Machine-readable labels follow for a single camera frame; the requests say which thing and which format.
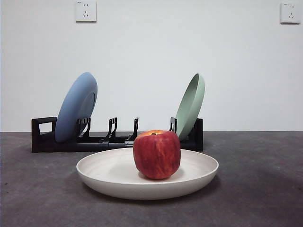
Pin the red apple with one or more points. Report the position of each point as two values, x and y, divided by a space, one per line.
156 156

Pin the cream yellow plate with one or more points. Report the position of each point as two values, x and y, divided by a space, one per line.
106 175

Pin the green plate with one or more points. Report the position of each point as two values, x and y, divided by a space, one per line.
190 111

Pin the blue plate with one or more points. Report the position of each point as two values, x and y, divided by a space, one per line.
75 101

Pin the black plate rack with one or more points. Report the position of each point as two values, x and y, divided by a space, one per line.
47 144

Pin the white wall socket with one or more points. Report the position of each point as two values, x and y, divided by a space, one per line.
290 13
86 11

